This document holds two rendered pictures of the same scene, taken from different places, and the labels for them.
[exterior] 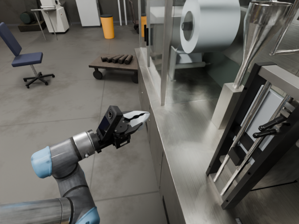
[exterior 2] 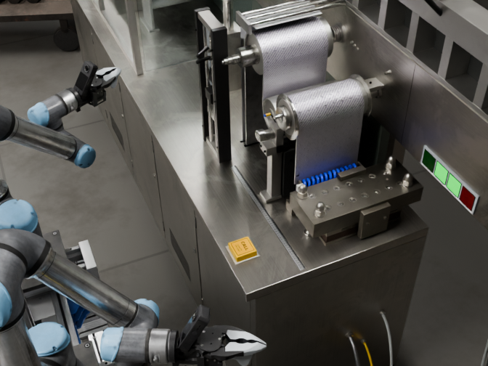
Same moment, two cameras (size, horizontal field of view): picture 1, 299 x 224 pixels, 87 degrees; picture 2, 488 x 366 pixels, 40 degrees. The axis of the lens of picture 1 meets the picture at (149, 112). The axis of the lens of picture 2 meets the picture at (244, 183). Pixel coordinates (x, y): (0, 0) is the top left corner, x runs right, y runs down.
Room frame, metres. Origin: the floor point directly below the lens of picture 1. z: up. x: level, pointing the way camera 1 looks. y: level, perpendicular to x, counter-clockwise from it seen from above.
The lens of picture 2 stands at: (-1.61, 0.07, 2.49)
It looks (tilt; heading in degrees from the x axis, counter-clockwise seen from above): 42 degrees down; 346
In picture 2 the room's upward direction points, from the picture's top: 1 degrees counter-clockwise
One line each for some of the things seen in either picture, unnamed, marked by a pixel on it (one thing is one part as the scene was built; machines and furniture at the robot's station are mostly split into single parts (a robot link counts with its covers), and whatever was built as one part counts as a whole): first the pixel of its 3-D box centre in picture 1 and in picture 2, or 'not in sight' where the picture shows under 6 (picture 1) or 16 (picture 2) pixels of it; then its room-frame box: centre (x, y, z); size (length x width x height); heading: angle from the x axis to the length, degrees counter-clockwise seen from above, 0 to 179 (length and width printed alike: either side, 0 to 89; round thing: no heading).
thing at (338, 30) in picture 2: not in sight; (332, 34); (0.28, -0.71, 1.34); 0.07 x 0.07 x 0.07; 10
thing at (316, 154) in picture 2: not in sight; (327, 152); (-0.06, -0.59, 1.11); 0.23 x 0.01 x 0.18; 100
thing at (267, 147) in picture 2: not in sight; (270, 162); (0.01, -0.42, 1.05); 0.06 x 0.05 x 0.31; 100
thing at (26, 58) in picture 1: (26, 56); not in sight; (2.84, 2.23, 0.51); 0.59 x 0.56 x 1.01; 93
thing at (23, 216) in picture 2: not in sight; (18, 224); (0.01, 0.41, 0.98); 0.13 x 0.12 x 0.14; 34
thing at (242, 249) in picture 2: not in sight; (242, 249); (-0.22, -0.27, 0.91); 0.07 x 0.07 x 0.02; 10
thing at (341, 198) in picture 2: not in sight; (356, 196); (-0.17, -0.66, 1.00); 0.40 x 0.16 x 0.06; 100
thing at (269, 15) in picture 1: (267, 12); not in sight; (0.71, -0.45, 1.50); 0.14 x 0.14 x 0.06
